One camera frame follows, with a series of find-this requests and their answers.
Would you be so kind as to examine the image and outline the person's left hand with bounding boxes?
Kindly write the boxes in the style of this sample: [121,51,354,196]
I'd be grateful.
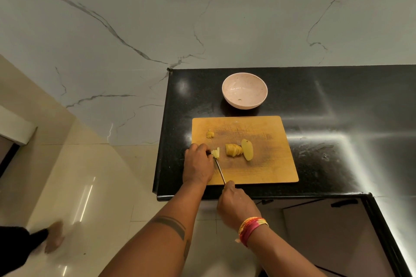
[182,143,216,187]

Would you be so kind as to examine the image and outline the person's right hand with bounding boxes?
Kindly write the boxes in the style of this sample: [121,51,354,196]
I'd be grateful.
[217,180,262,232]

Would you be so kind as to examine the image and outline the yellow handled kitchen knife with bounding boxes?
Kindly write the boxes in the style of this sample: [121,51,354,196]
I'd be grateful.
[213,156,227,186]

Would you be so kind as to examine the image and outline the yellow potato half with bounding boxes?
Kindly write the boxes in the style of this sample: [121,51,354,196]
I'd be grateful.
[240,138,254,161]

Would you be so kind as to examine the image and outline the pink speckled bowl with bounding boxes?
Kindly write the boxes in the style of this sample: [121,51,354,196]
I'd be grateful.
[221,72,268,110]

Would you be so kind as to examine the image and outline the person's left forearm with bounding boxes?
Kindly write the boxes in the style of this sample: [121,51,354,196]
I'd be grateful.
[99,182,207,277]

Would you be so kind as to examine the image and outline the person's right forearm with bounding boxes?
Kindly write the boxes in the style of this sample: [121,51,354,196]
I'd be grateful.
[247,226,325,277]

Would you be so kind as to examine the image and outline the wooden cutting board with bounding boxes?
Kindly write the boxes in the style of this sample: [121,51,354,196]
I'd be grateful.
[191,116,299,187]

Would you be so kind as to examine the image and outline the red orange thread bracelet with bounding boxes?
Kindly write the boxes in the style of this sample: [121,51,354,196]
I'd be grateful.
[234,217,270,248]

